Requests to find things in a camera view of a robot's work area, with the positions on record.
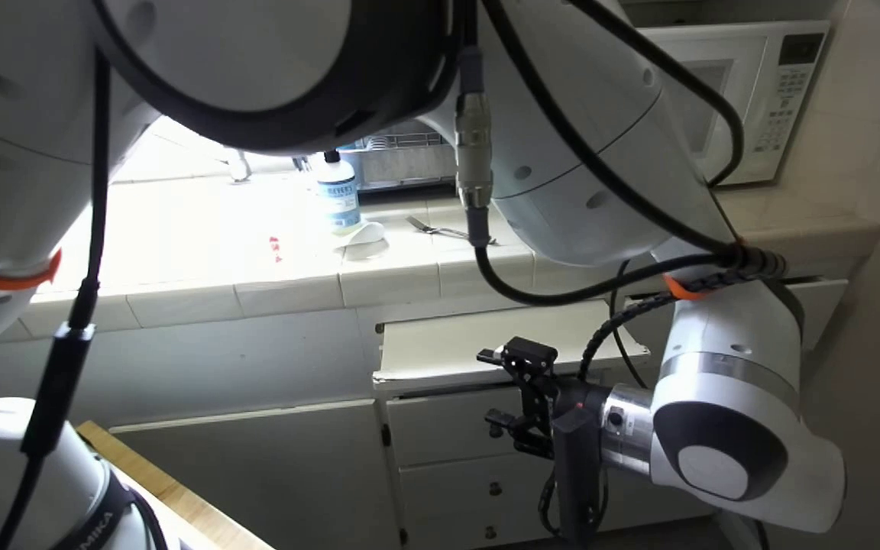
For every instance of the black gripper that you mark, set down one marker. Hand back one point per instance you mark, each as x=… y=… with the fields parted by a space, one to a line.
x=554 y=406

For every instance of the white pull out chopping board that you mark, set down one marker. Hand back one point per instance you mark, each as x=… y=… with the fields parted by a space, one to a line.
x=444 y=353

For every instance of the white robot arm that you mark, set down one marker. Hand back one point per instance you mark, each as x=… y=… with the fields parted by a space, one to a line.
x=559 y=130

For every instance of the white top middle drawer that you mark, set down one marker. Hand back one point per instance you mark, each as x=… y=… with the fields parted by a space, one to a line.
x=450 y=426

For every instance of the metal knife on counter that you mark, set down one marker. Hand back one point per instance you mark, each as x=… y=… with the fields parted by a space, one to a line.
x=444 y=229

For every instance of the white folded paper towel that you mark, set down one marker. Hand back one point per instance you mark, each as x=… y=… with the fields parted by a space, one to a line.
x=363 y=242

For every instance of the white left cabinet door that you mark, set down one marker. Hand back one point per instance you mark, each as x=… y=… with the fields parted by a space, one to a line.
x=305 y=476

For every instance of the grey dish drying rack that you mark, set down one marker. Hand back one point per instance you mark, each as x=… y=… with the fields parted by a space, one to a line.
x=408 y=154

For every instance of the blue hand soap pump bottle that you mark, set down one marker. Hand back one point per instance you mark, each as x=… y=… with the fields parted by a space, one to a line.
x=337 y=190

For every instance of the white microwave oven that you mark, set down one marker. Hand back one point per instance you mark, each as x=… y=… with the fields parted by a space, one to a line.
x=763 y=72

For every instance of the wooden table edge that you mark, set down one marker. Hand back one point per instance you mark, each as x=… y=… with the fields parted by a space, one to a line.
x=193 y=516

